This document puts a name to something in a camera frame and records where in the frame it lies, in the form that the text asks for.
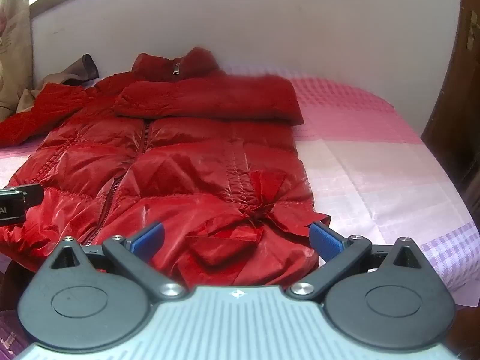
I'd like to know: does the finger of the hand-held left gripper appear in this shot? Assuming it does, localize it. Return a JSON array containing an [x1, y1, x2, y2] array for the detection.
[[0, 183, 44, 208]]

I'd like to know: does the red puffer jacket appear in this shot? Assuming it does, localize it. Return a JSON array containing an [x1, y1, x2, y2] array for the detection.
[[0, 47, 331, 287]]

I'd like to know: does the brown wooden door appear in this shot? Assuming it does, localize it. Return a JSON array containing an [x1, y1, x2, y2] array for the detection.
[[420, 0, 480, 233]]

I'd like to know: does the beige brown garment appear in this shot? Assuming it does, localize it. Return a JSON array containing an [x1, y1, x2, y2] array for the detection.
[[15, 53, 100, 116]]

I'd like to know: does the pink checkered bedsheet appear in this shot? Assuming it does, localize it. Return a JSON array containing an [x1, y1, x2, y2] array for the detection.
[[0, 65, 474, 289]]

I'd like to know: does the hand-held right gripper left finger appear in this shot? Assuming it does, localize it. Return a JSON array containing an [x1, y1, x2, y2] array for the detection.
[[47, 220, 186, 302]]

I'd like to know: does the brass door handle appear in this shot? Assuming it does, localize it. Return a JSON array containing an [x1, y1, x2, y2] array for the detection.
[[465, 11, 479, 51]]

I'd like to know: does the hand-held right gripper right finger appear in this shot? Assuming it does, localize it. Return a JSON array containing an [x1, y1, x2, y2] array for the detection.
[[287, 221, 428, 302]]

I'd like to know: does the purple patterned cloth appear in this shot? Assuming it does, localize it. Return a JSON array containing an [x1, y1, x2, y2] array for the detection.
[[0, 305, 34, 360]]

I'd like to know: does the beige floral curtain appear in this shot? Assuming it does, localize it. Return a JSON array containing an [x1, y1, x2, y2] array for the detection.
[[0, 0, 35, 122]]

